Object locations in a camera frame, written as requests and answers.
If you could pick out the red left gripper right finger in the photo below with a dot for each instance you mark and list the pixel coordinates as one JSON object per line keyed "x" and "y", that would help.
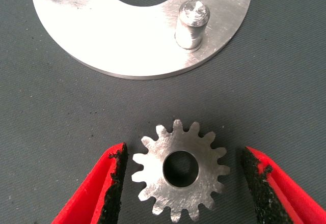
{"x": 280, "y": 196}

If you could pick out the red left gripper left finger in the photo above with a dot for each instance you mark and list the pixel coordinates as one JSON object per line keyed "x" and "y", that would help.
{"x": 94, "y": 191}

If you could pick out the round metal carrier plate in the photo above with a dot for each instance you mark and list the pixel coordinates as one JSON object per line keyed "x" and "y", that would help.
{"x": 127, "y": 43}

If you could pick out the lower white gear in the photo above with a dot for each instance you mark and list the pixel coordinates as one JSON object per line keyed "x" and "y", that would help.
{"x": 152, "y": 157}

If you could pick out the dark grey table cloth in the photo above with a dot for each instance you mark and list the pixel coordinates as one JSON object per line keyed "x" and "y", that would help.
{"x": 51, "y": 107}

